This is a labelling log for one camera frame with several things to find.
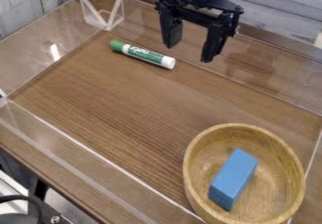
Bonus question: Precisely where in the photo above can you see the black table leg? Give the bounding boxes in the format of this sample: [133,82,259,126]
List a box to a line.
[33,179,49,200]

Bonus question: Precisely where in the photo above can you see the green white marker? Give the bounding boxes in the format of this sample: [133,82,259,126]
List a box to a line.
[109,40,176,70]

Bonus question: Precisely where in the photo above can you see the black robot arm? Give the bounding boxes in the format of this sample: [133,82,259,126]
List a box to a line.
[154,0,244,63]

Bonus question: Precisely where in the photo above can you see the black cable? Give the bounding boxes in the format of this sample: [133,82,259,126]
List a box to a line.
[0,195,45,224]

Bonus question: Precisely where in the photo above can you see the clear acrylic tray wall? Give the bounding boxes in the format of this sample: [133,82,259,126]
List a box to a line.
[0,0,322,224]

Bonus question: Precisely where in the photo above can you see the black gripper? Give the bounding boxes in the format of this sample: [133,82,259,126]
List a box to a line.
[156,0,244,63]

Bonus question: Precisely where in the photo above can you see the blue rectangular block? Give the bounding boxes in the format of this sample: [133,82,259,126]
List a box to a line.
[207,149,257,211]

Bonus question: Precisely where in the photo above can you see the brown wooden bowl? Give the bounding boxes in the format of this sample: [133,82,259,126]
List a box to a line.
[183,123,305,224]

